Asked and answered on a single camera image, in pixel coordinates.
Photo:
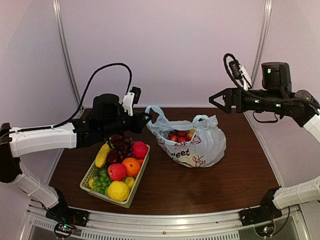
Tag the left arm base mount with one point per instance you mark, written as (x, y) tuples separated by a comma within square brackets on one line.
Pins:
[(67, 218)]

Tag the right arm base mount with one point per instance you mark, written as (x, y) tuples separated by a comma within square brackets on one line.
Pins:
[(262, 216)]

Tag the right aluminium frame post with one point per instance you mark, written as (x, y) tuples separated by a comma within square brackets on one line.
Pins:
[(253, 63)]

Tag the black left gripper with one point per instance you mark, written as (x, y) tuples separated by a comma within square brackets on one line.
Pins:
[(139, 124)]

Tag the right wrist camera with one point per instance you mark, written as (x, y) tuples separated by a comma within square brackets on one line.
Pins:
[(240, 74)]

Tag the dark purple grape bunch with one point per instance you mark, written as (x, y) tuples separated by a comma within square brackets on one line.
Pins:
[(123, 144)]

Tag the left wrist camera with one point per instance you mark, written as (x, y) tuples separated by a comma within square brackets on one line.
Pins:
[(130, 99)]

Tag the light blue plastic bag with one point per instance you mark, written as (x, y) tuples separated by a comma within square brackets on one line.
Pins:
[(206, 147)]

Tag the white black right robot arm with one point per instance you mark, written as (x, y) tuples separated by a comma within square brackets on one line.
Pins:
[(276, 97)]

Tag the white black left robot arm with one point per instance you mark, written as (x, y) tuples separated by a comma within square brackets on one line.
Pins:
[(108, 117)]

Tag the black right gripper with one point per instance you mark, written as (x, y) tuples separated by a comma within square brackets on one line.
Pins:
[(228, 95)]

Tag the front aluminium rail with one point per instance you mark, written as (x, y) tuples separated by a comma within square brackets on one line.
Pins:
[(224, 225)]

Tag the long yellow fruit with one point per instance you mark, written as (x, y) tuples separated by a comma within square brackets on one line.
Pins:
[(101, 157)]

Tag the yellow fruit in bag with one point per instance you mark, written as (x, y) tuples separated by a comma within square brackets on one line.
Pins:
[(190, 134)]

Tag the orange fruit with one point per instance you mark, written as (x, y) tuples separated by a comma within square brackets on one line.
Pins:
[(132, 166)]

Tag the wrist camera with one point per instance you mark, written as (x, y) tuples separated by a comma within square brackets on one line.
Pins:
[(240, 74), (130, 99)]

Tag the large yellow lemon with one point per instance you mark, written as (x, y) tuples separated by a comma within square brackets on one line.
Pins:
[(118, 191)]

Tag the dark red fruit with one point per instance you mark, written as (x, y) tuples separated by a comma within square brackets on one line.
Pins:
[(113, 157)]

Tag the red fruit in bag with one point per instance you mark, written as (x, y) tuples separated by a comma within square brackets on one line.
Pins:
[(178, 136)]

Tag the aluminium frame post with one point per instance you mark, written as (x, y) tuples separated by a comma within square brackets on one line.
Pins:
[(253, 63), (65, 52)]

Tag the green grape bunch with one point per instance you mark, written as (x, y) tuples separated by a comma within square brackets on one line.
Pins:
[(100, 184)]

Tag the small yellow lemon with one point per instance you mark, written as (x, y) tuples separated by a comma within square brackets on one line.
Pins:
[(130, 181)]

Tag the pink red round fruit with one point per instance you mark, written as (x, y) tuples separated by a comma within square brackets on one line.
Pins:
[(140, 150)]

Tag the left aluminium frame post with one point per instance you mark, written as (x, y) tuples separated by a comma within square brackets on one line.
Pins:
[(65, 52)]

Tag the red apple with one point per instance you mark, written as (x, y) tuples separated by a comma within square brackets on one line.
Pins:
[(117, 171)]

